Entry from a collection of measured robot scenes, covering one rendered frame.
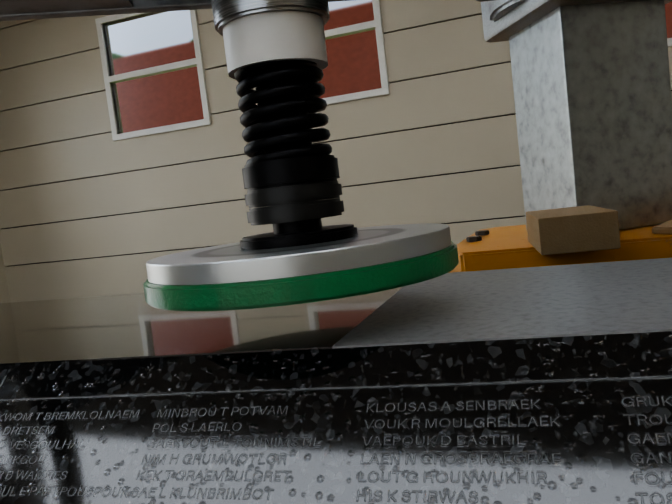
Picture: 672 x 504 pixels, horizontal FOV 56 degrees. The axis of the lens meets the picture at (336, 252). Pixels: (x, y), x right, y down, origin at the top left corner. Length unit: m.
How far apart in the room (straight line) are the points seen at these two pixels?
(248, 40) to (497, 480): 0.30
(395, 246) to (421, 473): 0.13
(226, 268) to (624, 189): 0.89
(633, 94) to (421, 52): 5.63
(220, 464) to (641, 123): 0.97
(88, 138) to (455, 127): 4.47
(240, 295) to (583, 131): 0.85
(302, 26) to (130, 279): 7.86
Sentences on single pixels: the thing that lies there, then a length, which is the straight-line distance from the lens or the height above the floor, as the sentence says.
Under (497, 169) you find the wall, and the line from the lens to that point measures 6.53.
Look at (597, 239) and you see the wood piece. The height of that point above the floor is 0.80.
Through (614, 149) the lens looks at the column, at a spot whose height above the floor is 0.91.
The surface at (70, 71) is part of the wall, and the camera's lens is 8.70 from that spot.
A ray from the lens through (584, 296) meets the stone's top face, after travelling 0.46.
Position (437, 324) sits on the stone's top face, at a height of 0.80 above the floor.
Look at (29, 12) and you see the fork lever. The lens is 0.55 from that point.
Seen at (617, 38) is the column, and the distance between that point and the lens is 1.18.
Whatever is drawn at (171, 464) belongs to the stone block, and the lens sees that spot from 0.38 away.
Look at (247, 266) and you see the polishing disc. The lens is 0.35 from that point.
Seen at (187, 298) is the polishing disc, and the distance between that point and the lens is 0.38.
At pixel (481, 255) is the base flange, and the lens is 1.01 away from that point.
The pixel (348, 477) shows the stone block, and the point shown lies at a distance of 0.34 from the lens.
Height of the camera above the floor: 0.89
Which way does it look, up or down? 5 degrees down
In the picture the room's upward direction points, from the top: 7 degrees counter-clockwise
